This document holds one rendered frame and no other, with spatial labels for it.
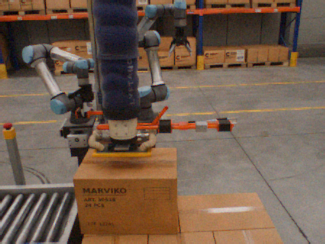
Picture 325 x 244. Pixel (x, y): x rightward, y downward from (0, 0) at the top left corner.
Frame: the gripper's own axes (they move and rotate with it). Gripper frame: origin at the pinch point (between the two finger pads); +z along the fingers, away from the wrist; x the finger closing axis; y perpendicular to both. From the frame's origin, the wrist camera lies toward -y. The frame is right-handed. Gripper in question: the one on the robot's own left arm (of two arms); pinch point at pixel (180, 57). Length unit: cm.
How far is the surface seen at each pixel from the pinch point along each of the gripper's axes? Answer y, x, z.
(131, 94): 42, -33, 12
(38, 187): 1, -109, 93
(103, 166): 39, -53, 58
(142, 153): 50, -28, 45
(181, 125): 41, -5, 33
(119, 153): 48, -42, 45
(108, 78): 44, -44, 2
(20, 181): -16, -128, 97
